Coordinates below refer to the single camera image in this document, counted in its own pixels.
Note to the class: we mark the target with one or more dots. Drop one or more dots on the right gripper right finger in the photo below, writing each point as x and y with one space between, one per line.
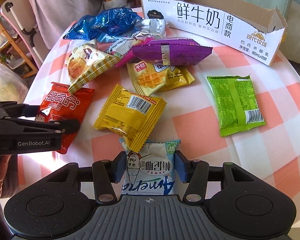
193 173

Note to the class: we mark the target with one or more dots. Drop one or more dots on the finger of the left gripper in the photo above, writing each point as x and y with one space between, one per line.
65 126
16 110

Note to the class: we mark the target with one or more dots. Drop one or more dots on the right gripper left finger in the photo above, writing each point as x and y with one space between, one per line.
105 173

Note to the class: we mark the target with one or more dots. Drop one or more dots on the red snack pack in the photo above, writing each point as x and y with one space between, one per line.
59 105

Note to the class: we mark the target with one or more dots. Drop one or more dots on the blue white Amer snack pack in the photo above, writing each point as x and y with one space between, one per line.
151 170

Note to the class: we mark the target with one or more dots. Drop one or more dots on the yellow barcode snack pack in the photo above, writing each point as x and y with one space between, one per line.
132 116

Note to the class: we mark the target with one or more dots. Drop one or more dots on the croissant snack pack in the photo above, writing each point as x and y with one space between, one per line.
85 63

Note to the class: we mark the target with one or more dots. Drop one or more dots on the green snack pack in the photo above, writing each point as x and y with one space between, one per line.
237 105

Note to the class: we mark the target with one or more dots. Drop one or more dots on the pink white Amer snack pack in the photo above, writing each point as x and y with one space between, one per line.
121 46

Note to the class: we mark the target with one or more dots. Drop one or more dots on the yellow waffle snack pack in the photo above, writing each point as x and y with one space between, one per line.
148 78

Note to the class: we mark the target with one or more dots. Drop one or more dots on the blue foil snack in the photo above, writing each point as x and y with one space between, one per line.
83 29
112 24

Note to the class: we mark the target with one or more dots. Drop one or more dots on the purple snack pack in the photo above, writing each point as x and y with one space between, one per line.
176 51

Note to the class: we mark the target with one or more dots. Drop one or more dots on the silver foil snack pack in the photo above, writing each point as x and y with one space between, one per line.
153 27

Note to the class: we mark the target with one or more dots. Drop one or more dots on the plastic bag with vegetables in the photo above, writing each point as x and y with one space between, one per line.
12 86

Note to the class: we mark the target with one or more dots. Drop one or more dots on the wooden shelf rack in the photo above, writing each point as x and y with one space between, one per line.
13 57

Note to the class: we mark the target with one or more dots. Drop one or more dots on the checkered pink fabric cover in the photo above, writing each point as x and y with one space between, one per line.
54 16

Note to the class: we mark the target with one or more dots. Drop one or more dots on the white printed bag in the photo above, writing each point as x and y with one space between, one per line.
115 4

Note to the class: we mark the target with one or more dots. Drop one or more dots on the cut milk carton box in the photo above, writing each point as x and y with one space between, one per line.
238 24

